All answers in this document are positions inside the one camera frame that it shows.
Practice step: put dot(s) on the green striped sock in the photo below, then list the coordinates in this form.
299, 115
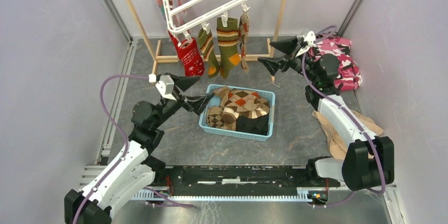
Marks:
206, 45
227, 37

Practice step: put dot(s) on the black garment in basket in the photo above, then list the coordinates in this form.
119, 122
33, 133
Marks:
259, 125

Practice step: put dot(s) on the beige cloth on floor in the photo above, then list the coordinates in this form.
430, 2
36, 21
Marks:
336, 144

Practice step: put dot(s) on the pink camouflage bag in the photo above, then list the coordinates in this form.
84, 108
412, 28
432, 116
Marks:
349, 77

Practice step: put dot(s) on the red snowflake sock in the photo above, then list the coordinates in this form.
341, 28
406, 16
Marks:
188, 53

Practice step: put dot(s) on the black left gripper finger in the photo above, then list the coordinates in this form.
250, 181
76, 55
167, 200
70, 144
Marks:
185, 82
198, 104

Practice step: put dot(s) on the beige argyle sock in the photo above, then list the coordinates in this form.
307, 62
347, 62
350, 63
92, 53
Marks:
246, 103
243, 37

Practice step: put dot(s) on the pink patterned sock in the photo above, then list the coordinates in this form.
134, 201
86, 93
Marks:
178, 19

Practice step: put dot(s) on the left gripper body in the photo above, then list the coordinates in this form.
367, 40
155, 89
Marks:
180, 99

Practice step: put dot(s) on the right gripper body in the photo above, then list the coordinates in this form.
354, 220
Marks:
297, 52

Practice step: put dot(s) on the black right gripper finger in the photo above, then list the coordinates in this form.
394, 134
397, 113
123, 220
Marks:
273, 65
285, 46

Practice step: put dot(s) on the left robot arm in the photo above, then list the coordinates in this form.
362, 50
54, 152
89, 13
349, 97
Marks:
134, 167

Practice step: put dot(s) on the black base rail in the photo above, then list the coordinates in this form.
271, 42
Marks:
239, 180

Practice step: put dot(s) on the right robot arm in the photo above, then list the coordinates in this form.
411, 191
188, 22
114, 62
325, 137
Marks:
369, 160

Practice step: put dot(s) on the light blue plastic basket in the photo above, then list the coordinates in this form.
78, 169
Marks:
258, 137

